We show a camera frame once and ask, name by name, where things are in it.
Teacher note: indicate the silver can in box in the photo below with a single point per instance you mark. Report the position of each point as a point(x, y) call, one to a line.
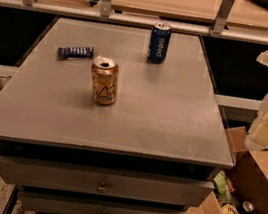
point(248, 207)

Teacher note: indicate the wooden shelf board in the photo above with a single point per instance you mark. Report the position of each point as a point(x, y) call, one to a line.
point(244, 13)

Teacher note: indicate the metal bracket right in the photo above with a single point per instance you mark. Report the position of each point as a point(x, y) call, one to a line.
point(222, 16)

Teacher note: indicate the orange soda can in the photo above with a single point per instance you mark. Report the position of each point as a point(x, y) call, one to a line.
point(104, 75)

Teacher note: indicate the cardboard box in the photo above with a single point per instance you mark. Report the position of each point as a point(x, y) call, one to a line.
point(250, 174)

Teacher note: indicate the blue rxbar wrapper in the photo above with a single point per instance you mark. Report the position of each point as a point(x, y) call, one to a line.
point(75, 52)

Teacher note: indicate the top grey drawer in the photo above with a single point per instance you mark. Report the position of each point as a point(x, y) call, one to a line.
point(102, 181)

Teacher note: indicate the green snack bag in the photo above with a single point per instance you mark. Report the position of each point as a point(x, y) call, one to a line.
point(221, 188)

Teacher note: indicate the grey drawer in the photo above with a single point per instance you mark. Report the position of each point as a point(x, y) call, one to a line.
point(102, 181)
point(51, 204)

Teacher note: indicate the grey drawer cabinet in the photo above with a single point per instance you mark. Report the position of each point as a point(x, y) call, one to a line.
point(165, 120)

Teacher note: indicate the middle grey drawer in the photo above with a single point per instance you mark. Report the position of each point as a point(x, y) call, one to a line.
point(51, 204)

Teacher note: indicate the blue pepsi can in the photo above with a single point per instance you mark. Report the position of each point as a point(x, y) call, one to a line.
point(159, 40)

